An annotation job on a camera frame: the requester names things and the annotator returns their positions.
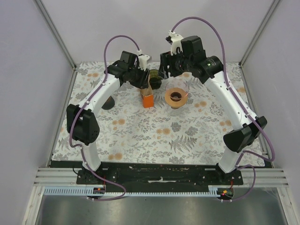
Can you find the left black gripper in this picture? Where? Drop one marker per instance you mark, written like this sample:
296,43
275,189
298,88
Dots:
143,83

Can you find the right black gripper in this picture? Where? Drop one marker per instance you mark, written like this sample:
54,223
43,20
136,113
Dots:
167,59

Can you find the brown paper coffee filters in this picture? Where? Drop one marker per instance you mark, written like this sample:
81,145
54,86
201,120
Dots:
146,92

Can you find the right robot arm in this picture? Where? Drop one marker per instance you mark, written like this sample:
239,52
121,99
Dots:
188,55

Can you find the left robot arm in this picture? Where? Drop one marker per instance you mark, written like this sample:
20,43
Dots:
82,124

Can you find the green glass coffee dripper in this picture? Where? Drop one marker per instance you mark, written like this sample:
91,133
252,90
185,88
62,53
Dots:
155,79

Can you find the orange coffee filter box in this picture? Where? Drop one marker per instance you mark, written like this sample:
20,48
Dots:
148,101

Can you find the red capped dark bottle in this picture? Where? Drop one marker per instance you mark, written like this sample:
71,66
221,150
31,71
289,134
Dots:
109,104

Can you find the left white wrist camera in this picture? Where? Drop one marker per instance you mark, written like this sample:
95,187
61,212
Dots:
143,60

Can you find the aluminium frame rail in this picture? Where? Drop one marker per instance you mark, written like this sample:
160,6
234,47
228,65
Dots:
53,29

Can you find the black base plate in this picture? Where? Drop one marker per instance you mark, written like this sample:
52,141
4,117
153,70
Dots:
158,177

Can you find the white cable duct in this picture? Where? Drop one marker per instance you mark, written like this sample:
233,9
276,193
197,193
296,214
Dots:
94,191

